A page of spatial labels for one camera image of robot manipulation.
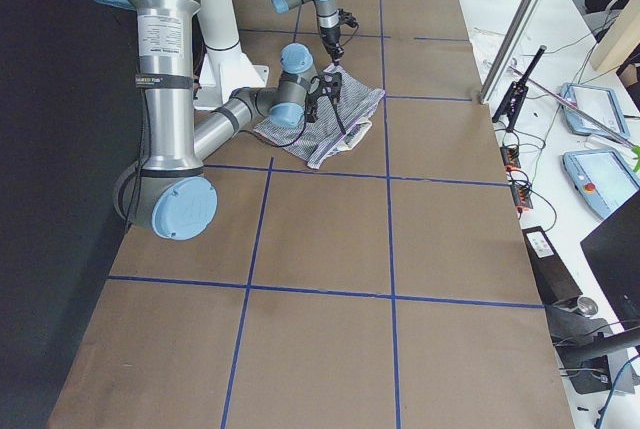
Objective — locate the lower teach pendant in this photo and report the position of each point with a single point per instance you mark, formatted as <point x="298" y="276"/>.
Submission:
<point x="602" y="177"/>

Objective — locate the black monitor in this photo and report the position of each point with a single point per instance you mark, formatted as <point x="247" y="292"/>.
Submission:
<point x="612" y="253"/>

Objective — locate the striped polo shirt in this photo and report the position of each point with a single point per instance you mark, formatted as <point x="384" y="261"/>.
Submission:
<point x="323" y="138"/>

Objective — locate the black box with label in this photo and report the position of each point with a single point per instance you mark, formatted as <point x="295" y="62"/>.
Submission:
<point x="554" y="281"/>

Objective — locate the black camera stand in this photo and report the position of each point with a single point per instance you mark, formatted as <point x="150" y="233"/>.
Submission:
<point x="512" y="102"/>

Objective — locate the beige wooden board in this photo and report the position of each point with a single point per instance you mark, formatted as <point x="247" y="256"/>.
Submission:
<point x="620" y="40"/>

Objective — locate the black monitor arm base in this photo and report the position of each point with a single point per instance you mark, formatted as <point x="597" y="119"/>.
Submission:
<point x="592" y="355"/>

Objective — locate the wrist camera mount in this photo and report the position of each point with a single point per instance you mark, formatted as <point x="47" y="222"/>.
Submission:
<point x="331" y="85"/>
<point x="347" y="18"/>

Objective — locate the aluminium frame post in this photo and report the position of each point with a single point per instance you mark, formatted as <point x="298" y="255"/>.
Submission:
<point x="518" y="25"/>

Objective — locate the upper teach pendant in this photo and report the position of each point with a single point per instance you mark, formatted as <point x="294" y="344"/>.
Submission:
<point x="600" y="103"/>

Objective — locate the orange black USB hub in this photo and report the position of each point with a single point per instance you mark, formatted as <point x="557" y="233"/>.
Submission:
<point x="510" y="157"/>

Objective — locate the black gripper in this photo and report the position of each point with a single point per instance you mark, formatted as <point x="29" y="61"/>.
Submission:
<point x="331" y="38"/>
<point x="313" y="97"/>

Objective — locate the silver metal rod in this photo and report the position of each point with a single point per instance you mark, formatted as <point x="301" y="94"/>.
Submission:
<point x="572" y="107"/>

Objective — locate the teach pendant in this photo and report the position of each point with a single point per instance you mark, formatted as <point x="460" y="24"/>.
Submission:
<point x="600" y="103"/>
<point x="602" y="177"/>

